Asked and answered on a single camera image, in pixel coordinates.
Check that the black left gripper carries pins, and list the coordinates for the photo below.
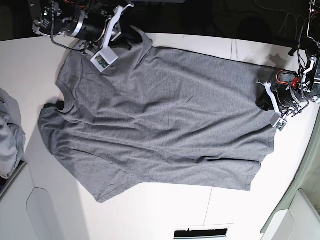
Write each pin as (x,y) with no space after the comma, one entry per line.
(289,101)

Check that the white bin left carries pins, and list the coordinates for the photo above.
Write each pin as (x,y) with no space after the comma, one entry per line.
(27,212)

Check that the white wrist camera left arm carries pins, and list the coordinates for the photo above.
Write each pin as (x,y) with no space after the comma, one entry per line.
(278,120)

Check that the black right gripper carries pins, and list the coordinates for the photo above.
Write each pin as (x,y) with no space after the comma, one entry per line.
(90,30)

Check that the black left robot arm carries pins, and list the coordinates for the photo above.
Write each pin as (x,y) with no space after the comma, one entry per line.
(306,79)

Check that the grey t-shirt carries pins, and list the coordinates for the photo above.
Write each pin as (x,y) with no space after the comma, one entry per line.
(158,115)

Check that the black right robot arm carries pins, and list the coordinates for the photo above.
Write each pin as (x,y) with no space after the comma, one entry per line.
(56,17)

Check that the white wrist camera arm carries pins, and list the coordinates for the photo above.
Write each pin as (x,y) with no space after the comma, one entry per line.
(278,120)
(106,56)

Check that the pile of grey clothes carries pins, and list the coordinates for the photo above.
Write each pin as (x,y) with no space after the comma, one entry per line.
(12,136)

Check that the white bin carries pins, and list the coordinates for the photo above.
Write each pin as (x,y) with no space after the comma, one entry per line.
(300,221)
(27,212)

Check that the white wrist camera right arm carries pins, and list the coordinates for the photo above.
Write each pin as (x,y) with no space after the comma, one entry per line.
(106,56)

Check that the white bin right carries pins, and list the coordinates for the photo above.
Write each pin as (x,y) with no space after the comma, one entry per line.
(300,221)

